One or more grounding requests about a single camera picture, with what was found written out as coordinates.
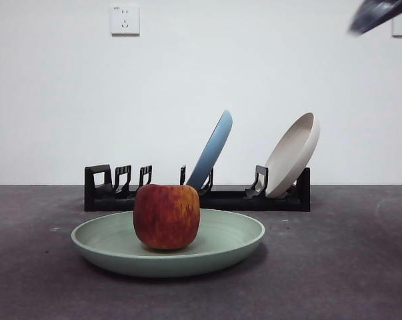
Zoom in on green plate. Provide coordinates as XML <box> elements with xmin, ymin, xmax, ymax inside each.
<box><xmin>71</xmin><ymin>208</ymin><xmax>266</xmax><ymax>279</ymax></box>

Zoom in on red apple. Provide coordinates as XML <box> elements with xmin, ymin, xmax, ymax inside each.
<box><xmin>132</xmin><ymin>183</ymin><xmax>201</xmax><ymax>251</ymax></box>

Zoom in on beige plate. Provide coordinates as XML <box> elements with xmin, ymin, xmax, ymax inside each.
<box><xmin>264</xmin><ymin>111</ymin><xmax>321</xmax><ymax>199</ymax></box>

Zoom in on blue plate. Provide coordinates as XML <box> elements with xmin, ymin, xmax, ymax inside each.
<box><xmin>185</xmin><ymin>109</ymin><xmax>234</xmax><ymax>195</ymax></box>

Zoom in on black plate rack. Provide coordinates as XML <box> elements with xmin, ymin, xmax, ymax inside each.
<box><xmin>84</xmin><ymin>163</ymin><xmax>311</xmax><ymax>213</ymax></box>

